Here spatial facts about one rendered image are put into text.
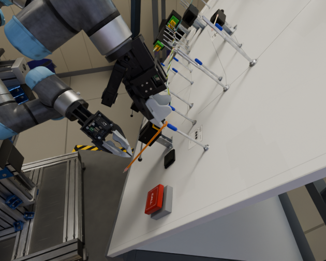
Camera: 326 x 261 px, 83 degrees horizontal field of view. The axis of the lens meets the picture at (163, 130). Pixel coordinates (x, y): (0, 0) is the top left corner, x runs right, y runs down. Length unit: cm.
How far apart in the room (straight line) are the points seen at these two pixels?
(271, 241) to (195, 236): 25
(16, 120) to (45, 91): 13
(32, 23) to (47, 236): 132
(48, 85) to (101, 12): 29
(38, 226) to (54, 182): 33
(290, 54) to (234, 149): 18
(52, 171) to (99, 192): 43
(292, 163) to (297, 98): 10
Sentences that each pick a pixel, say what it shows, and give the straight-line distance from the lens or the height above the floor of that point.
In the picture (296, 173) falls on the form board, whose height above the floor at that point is 131.
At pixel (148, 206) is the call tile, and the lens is 42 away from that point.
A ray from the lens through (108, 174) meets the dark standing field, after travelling 187.
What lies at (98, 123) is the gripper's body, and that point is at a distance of 53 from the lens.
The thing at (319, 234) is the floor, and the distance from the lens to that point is 192.
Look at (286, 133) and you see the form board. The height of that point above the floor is 132.
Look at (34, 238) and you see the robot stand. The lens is 158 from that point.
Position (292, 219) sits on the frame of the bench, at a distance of 87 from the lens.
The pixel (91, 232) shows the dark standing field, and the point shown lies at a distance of 167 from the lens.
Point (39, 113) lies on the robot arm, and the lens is 68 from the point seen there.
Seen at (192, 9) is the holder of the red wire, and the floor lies 133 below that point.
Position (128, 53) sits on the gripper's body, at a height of 135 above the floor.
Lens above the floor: 149
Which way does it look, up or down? 43 degrees down
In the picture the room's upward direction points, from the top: 1 degrees counter-clockwise
